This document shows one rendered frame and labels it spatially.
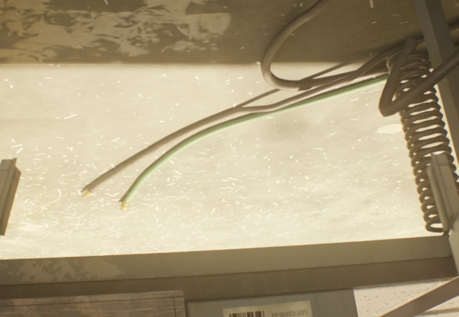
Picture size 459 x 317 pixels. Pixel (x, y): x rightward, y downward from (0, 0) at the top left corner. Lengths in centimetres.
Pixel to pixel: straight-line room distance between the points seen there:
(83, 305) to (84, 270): 8
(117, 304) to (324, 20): 83
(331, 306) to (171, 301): 23
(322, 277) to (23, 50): 79
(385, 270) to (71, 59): 80
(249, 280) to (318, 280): 9
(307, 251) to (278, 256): 4
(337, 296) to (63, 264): 36
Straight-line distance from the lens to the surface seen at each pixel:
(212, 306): 94
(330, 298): 99
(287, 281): 96
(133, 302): 85
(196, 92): 168
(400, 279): 103
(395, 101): 111
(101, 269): 92
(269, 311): 96
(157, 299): 86
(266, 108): 172
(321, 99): 177
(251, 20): 145
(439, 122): 112
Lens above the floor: 78
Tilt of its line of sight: 23 degrees down
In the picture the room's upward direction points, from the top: 172 degrees clockwise
